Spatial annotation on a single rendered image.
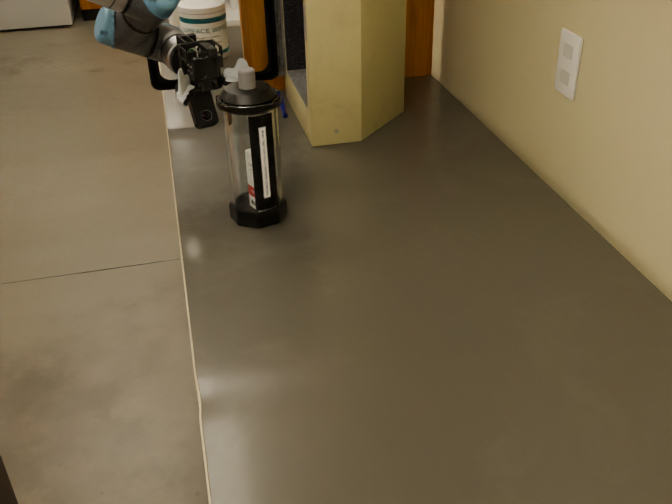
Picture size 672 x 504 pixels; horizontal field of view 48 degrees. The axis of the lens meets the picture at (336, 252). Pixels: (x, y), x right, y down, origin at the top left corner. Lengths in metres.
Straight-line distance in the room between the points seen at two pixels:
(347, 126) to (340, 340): 0.68
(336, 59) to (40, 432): 1.44
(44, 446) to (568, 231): 1.63
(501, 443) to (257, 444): 0.29
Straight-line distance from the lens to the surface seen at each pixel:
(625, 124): 1.32
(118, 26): 1.58
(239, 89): 1.27
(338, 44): 1.57
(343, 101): 1.61
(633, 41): 1.30
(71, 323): 2.83
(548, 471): 0.91
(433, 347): 1.05
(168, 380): 2.49
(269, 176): 1.29
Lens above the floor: 1.60
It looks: 32 degrees down
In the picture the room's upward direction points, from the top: 2 degrees counter-clockwise
